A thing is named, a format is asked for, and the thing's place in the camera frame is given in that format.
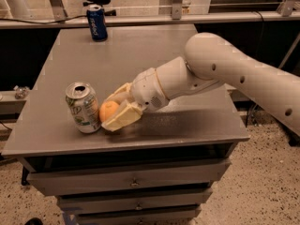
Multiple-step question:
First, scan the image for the blue pepsi can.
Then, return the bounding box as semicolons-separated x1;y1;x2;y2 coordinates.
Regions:
86;5;108;41

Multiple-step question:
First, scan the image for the orange fruit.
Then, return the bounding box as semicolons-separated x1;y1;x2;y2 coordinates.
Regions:
99;100;119;122

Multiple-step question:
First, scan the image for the black cable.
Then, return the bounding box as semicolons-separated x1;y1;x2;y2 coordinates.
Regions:
0;14;88;25

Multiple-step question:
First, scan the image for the small shiny object on ledge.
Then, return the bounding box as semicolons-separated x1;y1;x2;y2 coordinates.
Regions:
13;85;30;99

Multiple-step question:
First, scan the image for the middle grey drawer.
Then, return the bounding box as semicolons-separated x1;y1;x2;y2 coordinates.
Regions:
58;186;212;215

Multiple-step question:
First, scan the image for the grey drawer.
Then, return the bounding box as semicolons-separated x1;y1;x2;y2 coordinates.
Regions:
27;158;231;196
76;205;200;225
58;186;212;215

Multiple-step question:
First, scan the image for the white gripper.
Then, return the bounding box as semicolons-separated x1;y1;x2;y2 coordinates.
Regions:
101;68;170;131

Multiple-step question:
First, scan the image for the green 7up can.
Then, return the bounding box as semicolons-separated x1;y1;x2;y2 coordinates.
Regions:
66;82;101;133

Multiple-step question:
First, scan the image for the bottom grey drawer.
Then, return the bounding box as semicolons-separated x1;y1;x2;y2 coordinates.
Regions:
76;205;200;225

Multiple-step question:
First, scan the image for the top grey drawer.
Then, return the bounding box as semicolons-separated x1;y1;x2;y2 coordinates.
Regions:
27;158;231;196

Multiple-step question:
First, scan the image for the grey drawer cabinet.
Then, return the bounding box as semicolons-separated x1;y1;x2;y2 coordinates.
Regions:
1;23;250;225

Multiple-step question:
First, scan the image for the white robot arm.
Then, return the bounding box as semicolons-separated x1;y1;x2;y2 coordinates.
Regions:
100;33;300;134

